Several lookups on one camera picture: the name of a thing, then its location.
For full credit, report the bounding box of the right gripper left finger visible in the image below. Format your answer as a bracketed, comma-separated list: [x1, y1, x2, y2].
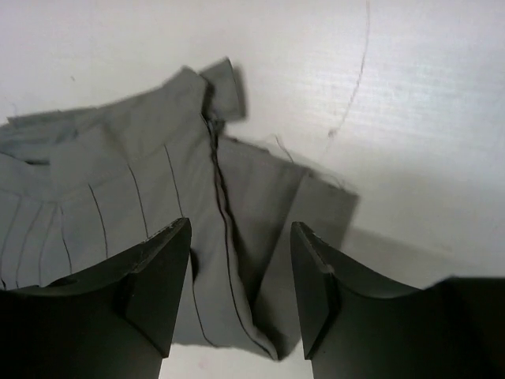
[1, 218, 192, 378]

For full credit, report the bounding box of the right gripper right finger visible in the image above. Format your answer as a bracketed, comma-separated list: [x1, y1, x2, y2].
[290, 222, 504, 378]

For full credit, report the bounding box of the grey pleated skirt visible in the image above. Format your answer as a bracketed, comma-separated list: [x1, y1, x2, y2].
[1, 60, 357, 360]

